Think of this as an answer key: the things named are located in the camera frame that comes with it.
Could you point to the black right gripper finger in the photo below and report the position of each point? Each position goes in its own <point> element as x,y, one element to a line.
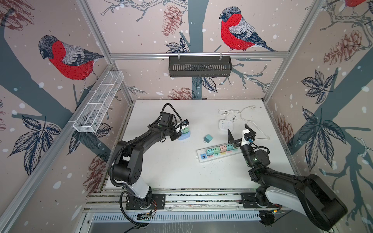
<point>232,141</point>
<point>249,132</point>

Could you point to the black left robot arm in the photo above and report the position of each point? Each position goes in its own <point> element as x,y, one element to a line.
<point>126,166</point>

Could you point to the black wire basket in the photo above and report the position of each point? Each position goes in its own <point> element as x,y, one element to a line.
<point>200,66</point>

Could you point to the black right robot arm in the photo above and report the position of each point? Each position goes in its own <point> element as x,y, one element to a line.
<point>308,195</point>

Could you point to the teal charger plug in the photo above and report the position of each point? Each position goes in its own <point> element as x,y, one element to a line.
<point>229,147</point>
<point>210,152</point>
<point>208,138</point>

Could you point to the white wire mesh shelf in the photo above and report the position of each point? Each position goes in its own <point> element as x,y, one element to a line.
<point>94,112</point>

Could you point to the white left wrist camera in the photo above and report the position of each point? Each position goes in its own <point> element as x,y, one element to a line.
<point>185,124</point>

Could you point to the white multicolour power strip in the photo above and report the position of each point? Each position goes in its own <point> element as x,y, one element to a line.
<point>202,154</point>

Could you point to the green charger plug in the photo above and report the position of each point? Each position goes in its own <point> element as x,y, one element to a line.
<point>185,130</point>

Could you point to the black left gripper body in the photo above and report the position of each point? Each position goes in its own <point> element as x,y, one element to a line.
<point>172,133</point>

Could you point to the white square power socket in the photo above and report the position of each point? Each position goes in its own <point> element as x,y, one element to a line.
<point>225,124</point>

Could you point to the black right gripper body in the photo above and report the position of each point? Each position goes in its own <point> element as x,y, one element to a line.
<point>246,153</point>

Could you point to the pink charger plug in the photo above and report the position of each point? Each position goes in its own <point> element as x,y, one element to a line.
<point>223,148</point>

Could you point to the green charger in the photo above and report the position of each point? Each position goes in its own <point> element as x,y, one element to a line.
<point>216,150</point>

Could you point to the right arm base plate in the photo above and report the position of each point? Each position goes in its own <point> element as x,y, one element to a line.
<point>250,201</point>

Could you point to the aluminium mounting rail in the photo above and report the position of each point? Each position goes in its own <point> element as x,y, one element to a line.
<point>193,200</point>

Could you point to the blue square power socket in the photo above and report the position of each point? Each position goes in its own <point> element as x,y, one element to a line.
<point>184,136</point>

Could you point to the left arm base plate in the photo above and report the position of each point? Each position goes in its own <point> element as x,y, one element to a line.
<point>155,201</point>

